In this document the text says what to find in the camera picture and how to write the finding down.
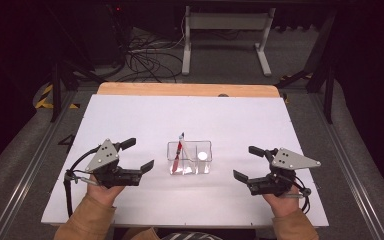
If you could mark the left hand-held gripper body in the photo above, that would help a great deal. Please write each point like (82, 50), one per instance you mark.
(113, 170)

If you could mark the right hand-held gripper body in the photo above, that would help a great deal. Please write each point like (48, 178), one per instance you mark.
(280, 173)

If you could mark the red pen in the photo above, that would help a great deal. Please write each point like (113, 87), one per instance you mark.
(177, 156)

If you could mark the long white pen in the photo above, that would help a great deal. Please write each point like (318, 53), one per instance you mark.
(186, 151)

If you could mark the clear plastic organizer box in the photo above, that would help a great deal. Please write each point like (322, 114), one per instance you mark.
(193, 166)

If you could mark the person's left hand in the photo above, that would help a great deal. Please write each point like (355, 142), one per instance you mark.
(105, 195)

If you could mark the person's right hand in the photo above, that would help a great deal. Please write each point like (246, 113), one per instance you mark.
(281, 203)

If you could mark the person's striped clothing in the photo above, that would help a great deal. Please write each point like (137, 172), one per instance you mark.
(190, 236)

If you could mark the black metal stand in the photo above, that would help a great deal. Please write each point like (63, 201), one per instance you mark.
(328, 93)
(56, 90)

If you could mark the yellow black hazard tape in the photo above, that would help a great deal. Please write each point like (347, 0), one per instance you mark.
(45, 100)

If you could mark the grey metal stand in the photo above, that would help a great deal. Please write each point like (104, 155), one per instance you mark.
(226, 21)

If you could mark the small black bracket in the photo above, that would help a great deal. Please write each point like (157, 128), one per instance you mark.
(67, 140)

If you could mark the grey metal floor rail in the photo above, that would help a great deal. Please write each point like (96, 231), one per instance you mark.
(346, 166)
(30, 166)

